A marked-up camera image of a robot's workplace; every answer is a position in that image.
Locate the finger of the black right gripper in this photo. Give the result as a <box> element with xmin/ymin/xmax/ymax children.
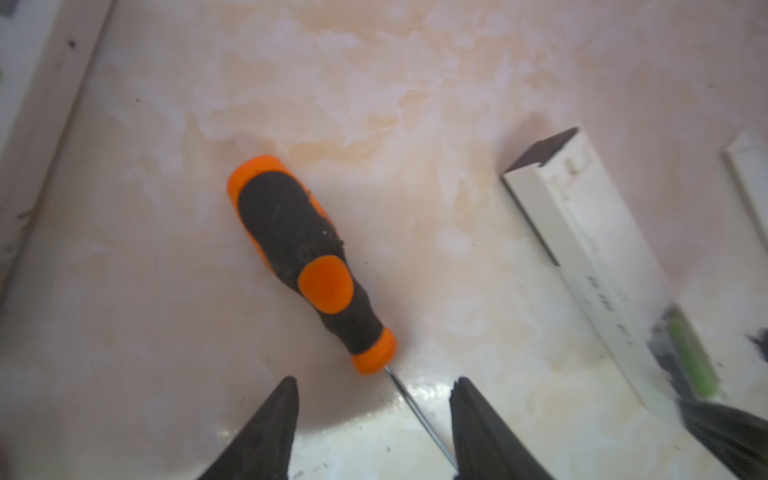
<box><xmin>677</xmin><ymin>398</ymin><xmax>767</xmax><ymax>479</ymax></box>

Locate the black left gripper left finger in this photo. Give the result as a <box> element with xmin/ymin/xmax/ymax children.
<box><xmin>199</xmin><ymin>376</ymin><xmax>299</xmax><ymax>480</ymax></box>

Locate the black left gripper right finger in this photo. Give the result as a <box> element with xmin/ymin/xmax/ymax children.
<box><xmin>449</xmin><ymin>377</ymin><xmax>553</xmax><ymax>480</ymax></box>

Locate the green battery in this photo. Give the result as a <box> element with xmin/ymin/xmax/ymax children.
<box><xmin>664</xmin><ymin>306</ymin><xmax>721</xmax><ymax>400</ymax></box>

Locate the orange black screwdriver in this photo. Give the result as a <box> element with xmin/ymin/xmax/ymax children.
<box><xmin>226</xmin><ymin>155</ymin><xmax>458</xmax><ymax>466</ymax></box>

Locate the white remote control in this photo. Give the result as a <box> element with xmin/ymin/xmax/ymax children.
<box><xmin>501</xmin><ymin>125</ymin><xmax>721</xmax><ymax>421</ymax></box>

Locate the white remote with green buttons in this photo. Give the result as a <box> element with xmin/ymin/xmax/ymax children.
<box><xmin>722</xmin><ymin>128</ymin><xmax>767</xmax><ymax>250</ymax></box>

